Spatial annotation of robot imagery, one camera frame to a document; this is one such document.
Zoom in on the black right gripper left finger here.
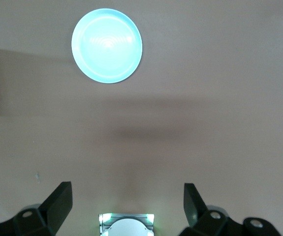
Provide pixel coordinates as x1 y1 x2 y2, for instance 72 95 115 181
0 181 72 236

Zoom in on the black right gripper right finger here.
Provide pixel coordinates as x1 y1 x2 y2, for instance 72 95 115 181
179 183 280 236

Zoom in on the light blue round plate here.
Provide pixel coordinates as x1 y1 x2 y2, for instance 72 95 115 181
71 8 143 84

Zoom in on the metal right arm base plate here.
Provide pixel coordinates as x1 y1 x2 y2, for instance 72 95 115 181
98 213 155 236

